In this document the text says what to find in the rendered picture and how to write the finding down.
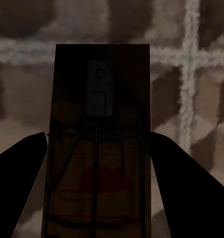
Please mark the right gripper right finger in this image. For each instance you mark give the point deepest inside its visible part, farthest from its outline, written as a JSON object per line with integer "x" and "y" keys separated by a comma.
{"x": 193, "y": 199}

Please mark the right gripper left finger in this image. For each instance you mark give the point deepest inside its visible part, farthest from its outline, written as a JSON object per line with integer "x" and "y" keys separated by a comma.
{"x": 19, "y": 166}

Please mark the mousetrap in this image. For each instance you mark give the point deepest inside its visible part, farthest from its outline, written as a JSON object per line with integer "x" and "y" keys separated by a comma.
{"x": 98, "y": 174}

